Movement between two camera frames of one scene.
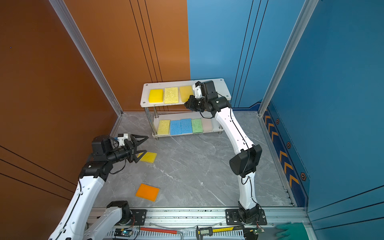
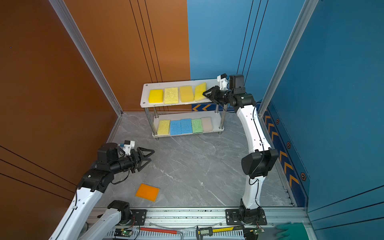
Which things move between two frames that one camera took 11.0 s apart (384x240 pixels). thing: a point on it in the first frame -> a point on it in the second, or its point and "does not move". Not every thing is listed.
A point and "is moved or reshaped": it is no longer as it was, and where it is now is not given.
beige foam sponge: [207, 125] does not move
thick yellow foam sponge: [156, 96] does not move
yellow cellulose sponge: [171, 95] does not move
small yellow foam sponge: [149, 157] is moved or reshaped
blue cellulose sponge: [186, 126] does not move
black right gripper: [191, 106] -> [214, 89]
